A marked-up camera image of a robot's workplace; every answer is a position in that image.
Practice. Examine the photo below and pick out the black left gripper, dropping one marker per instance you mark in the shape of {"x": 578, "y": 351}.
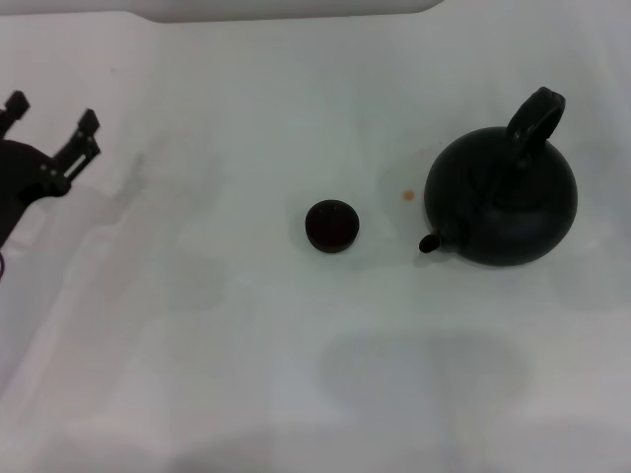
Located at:
{"x": 20, "y": 177}

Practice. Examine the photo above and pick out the small dark brown teacup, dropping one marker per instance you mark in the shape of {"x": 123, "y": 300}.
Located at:
{"x": 331, "y": 227}

